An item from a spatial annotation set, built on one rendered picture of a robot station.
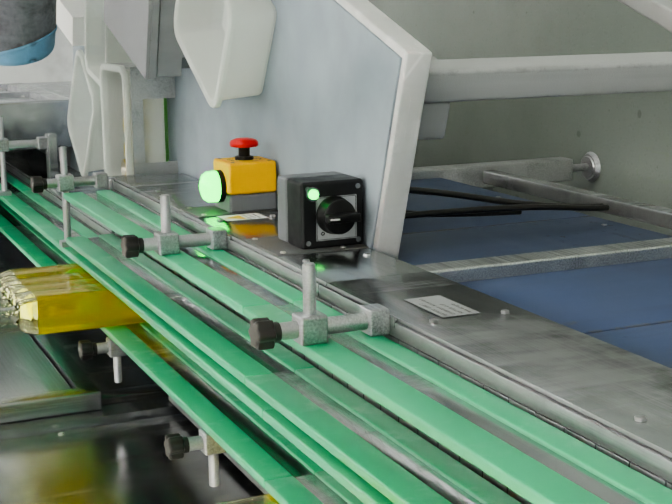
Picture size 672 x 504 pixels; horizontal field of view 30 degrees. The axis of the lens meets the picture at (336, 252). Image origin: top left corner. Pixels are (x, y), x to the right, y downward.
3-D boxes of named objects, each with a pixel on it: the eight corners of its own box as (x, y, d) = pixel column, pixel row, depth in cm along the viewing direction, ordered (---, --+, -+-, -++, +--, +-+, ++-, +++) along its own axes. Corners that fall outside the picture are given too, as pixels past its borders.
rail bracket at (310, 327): (378, 327, 119) (245, 344, 114) (378, 251, 117) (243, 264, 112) (397, 337, 115) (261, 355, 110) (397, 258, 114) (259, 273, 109)
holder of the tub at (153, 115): (153, 208, 237) (113, 212, 234) (147, 61, 231) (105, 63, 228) (180, 222, 221) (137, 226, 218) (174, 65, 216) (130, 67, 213)
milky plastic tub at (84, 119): (106, 121, 271) (65, 123, 267) (118, 42, 255) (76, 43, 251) (124, 180, 261) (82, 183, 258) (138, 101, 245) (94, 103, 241)
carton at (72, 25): (75, -15, 280) (48, -15, 278) (101, 16, 261) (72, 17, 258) (75, 12, 283) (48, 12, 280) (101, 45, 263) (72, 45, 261)
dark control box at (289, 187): (340, 233, 157) (277, 239, 153) (339, 170, 155) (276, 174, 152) (368, 244, 149) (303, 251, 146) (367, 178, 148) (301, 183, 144)
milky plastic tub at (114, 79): (150, 181, 236) (104, 184, 232) (144, 60, 231) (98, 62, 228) (176, 193, 220) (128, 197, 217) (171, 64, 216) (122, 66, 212)
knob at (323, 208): (351, 231, 148) (363, 236, 145) (316, 235, 147) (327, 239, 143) (350, 194, 147) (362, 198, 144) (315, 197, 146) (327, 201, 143)
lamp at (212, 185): (216, 199, 177) (196, 201, 176) (215, 168, 176) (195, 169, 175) (227, 204, 173) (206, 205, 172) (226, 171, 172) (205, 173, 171)
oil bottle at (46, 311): (153, 312, 193) (12, 328, 185) (151, 277, 192) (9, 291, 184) (163, 321, 188) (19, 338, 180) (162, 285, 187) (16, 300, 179)
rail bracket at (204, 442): (271, 469, 151) (163, 487, 145) (270, 414, 149) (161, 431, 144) (283, 480, 147) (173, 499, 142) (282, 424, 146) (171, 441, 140)
